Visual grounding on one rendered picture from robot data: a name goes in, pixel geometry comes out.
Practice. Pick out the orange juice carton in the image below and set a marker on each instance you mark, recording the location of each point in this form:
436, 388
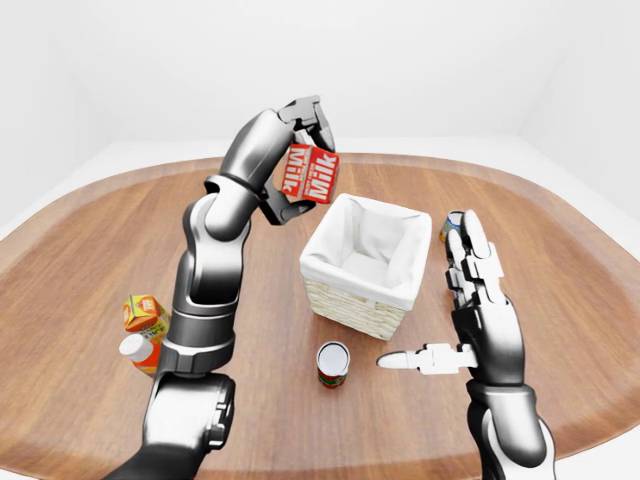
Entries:
145, 312

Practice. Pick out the red milk carton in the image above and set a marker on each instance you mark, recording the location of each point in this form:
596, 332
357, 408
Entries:
311, 172

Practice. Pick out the red tin can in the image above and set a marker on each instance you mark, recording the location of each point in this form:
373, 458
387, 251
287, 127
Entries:
333, 365

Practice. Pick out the wicker basket with white liner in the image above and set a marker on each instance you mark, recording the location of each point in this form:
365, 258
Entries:
367, 265

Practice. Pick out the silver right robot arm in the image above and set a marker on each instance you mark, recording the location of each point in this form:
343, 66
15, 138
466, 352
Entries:
510, 430

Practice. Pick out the yellow and blue tin can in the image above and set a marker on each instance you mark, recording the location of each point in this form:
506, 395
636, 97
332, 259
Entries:
451, 226

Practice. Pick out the orange bottle with white cap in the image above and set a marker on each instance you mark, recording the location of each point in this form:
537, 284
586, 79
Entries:
142, 352

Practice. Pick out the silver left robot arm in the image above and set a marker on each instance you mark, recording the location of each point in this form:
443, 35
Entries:
210, 280

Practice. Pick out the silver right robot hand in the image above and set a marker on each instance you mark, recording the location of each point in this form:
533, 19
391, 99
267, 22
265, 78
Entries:
492, 320

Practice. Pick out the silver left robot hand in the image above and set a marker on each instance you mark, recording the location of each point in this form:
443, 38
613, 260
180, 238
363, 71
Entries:
252, 150

